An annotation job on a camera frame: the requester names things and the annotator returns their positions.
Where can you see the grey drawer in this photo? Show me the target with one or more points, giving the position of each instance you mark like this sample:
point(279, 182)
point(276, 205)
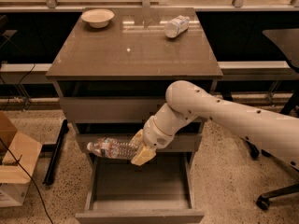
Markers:
point(158, 192)
point(186, 139)
point(107, 101)

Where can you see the grey top drawer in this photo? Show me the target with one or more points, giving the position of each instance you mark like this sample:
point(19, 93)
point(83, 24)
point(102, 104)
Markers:
point(107, 101)

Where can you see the brown cardboard box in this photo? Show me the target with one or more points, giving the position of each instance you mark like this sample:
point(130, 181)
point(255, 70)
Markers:
point(21, 153)

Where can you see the black office chair base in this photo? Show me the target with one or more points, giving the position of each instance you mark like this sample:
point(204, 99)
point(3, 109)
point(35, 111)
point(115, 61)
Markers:
point(263, 201)

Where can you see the clear plastic water bottle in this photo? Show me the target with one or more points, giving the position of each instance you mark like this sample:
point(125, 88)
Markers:
point(112, 148)

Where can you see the grey drawer cabinet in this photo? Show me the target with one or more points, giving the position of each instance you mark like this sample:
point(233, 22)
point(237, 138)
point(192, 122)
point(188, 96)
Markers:
point(134, 47)

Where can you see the white paper bowl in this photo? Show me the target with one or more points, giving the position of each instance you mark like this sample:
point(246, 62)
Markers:
point(97, 18)

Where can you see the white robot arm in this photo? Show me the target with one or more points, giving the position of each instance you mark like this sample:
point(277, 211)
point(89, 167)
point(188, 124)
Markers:
point(274, 133)

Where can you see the black left table leg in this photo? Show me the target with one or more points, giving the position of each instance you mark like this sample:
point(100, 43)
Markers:
point(54, 149)

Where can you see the grey middle drawer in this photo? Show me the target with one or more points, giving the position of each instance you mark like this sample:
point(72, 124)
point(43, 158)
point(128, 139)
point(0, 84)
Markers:
point(186, 139)

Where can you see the grey bottom drawer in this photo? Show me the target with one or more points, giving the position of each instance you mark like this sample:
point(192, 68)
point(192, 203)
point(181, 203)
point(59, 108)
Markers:
point(158, 192)

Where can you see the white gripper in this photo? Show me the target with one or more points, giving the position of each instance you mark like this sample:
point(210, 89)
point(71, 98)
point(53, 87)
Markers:
point(154, 136)

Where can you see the white labelled plastic bottle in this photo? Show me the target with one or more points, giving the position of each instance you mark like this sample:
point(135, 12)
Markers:
point(176, 26)

